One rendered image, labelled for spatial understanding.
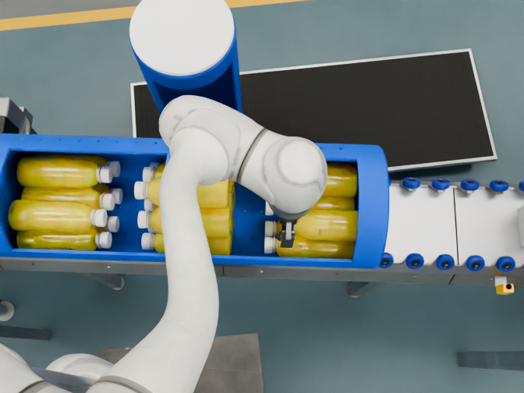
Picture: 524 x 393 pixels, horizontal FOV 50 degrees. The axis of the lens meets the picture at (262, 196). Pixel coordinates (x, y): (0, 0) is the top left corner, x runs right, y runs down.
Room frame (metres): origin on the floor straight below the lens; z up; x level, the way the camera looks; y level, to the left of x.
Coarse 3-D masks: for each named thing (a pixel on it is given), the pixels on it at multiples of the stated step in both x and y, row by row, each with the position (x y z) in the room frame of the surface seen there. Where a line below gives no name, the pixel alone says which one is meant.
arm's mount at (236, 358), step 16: (224, 336) 0.04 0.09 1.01; (240, 336) 0.04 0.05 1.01; (256, 336) 0.04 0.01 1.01; (112, 352) 0.00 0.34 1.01; (128, 352) 0.00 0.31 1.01; (224, 352) 0.00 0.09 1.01; (240, 352) 0.00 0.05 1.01; (256, 352) 0.00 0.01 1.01; (208, 368) -0.03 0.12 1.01; (224, 368) -0.03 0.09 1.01; (240, 368) -0.03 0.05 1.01; (256, 368) -0.03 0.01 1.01; (208, 384) -0.07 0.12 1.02; (224, 384) -0.07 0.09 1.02; (240, 384) -0.07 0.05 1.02; (256, 384) -0.07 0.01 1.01
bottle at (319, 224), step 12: (312, 216) 0.29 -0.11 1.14; (324, 216) 0.29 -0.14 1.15; (336, 216) 0.29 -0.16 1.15; (348, 216) 0.29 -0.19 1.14; (300, 228) 0.27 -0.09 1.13; (312, 228) 0.26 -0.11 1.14; (324, 228) 0.26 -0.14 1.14; (336, 228) 0.26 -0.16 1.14; (348, 228) 0.26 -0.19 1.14; (324, 240) 0.25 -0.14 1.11; (336, 240) 0.24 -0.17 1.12; (348, 240) 0.24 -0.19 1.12
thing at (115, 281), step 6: (84, 276) 0.26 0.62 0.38; (90, 276) 0.26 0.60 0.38; (96, 276) 0.26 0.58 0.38; (102, 276) 0.27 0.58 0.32; (108, 276) 0.28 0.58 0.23; (114, 276) 0.29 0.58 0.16; (120, 276) 0.31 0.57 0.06; (102, 282) 0.26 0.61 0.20; (108, 282) 0.26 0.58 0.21; (114, 282) 0.27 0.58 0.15; (120, 282) 0.28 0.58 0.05; (114, 288) 0.26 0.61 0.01; (120, 288) 0.26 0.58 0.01
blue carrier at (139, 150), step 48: (0, 144) 0.44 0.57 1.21; (48, 144) 0.44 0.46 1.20; (96, 144) 0.44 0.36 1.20; (144, 144) 0.44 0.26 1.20; (336, 144) 0.45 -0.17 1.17; (0, 192) 0.36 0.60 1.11; (240, 192) 0.40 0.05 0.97; (384, 192) 0.32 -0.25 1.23; (0, 240) 0.23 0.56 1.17; (240, 240) 0.27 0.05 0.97; (384, 240) 0.23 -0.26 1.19
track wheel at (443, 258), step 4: (440, 256) 0.23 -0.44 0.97; (444, 256) 0.23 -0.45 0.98; (448, 256) 0.23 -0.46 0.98; (436, 260) 0.22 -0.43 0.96; (440, 260) 0.22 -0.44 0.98; (444, 260) 0.22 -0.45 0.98; (448, 260) 0.22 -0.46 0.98; (452, 260) 0.22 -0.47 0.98; (436, 264) 0.21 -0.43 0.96; (440, 264) 0.21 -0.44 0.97; (444, 264) 0.21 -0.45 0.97; (448, 264) 0.21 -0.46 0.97; (452, 264) 0.21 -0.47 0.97; (440, 268) 0.21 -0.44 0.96; (444, 268) 0.21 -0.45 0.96; (448, 268) 0.20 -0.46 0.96
